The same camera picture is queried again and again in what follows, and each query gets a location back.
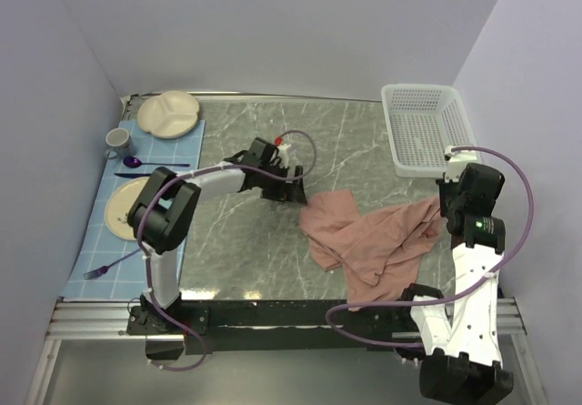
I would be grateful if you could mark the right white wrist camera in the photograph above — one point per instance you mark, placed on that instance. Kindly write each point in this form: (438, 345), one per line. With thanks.
(457, 161)

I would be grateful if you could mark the grey mug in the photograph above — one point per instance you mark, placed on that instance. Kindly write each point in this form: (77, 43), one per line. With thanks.
(118, 143)

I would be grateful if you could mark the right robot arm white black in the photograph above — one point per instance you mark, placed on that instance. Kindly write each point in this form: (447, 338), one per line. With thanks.
(460, 360)

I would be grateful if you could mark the aluminium frame rail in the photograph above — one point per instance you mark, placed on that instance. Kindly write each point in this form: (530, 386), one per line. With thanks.
(73, 320)

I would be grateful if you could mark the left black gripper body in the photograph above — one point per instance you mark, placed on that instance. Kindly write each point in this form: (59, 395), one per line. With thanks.
(269, 181)

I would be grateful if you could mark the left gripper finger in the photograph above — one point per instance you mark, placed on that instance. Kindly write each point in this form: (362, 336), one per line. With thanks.
(295, 193)
(278, 195)

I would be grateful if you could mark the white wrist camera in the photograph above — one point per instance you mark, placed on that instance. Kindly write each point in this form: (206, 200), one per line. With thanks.
(282, 154)
(457, 161)

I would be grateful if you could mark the purple knife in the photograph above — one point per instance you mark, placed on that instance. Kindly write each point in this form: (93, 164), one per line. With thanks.
(132, 175)

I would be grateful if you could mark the purple spoon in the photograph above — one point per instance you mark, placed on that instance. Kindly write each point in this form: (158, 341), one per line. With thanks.
(134, 162)

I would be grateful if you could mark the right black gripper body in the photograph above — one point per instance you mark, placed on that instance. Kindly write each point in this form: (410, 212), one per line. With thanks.
(449, 196)

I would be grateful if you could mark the cream teal round plate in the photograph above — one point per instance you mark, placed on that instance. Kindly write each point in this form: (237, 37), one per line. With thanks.
(118, 206)

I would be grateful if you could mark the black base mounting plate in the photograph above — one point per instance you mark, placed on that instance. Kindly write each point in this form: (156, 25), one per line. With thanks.
(233, 325)

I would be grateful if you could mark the cream divided plate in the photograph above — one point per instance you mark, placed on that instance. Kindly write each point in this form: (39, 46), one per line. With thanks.
(169, 115)

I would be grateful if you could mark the pink printed t shirt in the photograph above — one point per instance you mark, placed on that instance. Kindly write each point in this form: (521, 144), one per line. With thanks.
(379, 252)

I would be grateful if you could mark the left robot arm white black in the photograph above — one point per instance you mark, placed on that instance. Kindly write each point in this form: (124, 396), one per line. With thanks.
(161, 215)

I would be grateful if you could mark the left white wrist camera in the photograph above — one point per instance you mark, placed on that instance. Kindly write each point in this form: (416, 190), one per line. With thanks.
(282, 154)

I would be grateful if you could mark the purple fork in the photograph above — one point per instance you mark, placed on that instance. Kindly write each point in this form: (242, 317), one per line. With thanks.
(101, 271)

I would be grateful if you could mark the white plastic basket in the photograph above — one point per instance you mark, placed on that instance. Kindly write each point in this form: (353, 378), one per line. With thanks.
(422, 121)

